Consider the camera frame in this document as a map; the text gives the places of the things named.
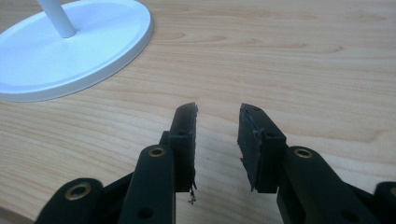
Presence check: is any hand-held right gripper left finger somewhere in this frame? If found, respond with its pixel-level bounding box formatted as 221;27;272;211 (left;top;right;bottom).
159;102;199;205

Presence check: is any white round lamp stand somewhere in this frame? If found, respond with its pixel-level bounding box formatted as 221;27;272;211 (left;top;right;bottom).
0;0;155;103

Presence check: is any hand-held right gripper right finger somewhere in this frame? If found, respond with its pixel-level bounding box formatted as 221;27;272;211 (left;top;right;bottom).
236;103;288;194

